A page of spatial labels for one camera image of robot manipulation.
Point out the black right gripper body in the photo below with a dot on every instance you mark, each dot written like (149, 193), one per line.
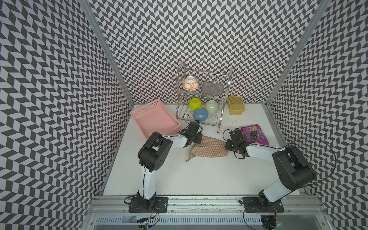
(231, 145)

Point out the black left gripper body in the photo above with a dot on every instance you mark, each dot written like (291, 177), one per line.
(197, 138)

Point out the striped brown dishcloth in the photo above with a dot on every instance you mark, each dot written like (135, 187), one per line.
(208, 148)

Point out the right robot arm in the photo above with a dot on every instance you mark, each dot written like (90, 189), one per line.
(294, 170)

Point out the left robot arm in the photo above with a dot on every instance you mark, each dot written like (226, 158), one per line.
(155, 151)

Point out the purple blackcurrant gummy bag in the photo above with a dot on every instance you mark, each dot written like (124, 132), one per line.
(254, 133)

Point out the blue bowl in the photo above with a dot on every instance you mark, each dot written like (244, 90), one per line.
(200, 114)

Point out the lime green bowl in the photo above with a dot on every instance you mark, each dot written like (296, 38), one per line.
(194, 104)

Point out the pale green bowl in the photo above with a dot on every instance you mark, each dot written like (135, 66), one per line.
(211, 106)

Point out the yellow plastic container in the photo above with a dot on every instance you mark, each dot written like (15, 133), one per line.
(236, 105)

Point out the silver metal dish rack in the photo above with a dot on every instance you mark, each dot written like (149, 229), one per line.
(183, 112)

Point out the pink plastic basket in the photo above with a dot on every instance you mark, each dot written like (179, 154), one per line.
(153, 117)

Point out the grey patterned plate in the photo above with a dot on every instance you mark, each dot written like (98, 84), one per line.
(212, 88)

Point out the white orange patterned bowl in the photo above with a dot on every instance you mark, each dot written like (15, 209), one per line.
(190, 83)

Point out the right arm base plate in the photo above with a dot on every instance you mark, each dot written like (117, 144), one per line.
(254, 204)

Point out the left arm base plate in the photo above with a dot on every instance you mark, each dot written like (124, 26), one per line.
(155, 204)

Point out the aluminium front rail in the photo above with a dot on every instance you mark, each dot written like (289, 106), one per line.
(208, 205)

